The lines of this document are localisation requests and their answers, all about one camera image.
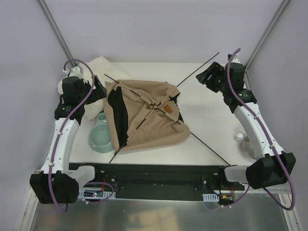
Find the beige pet tent fabric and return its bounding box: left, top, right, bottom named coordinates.
left=103, top=79, right=193, bottom=153

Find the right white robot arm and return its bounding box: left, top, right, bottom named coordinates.
left=196, top=58, right=296, bottom=190

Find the green double pet bowl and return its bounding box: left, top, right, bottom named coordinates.
left=89, top=113, right=114, bottom=154

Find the white fluffy cushion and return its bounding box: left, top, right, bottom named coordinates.
left=57, top=56, right=126, bottom=121

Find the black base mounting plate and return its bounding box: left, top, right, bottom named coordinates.
left=68, top=163, right=250, bottom=200

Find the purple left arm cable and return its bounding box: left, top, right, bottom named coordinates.
left=48, top=59, right=95, bottom=214

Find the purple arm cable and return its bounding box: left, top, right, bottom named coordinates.
left=226, top=48, right=296, bottom=211
left=48, top=59, right=95, bottom=214

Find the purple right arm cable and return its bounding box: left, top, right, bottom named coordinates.
left=226, top=48, right=296, bottom=211

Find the left aluminium frame post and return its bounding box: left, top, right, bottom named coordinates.
left=37, top=0, right=73, bottom=59

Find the aluminium frame post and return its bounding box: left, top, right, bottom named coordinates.
left=37, top=0, right=73, bottom=59
left=245, top=0, right=291, bottom=70

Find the left white cable duct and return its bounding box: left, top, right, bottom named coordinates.
left=78, top=189, right=116, bottom=200

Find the white cable duct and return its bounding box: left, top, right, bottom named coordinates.
left=78, top=189, right=116, bottom=200
left=202, top=193, right=235, bottom=203

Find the right aluminium frame post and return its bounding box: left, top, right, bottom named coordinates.
left=245, top=0, right=291, bottom=70

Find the right white cable duct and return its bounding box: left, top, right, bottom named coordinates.
left=202, top=193, right=235, bottom=203

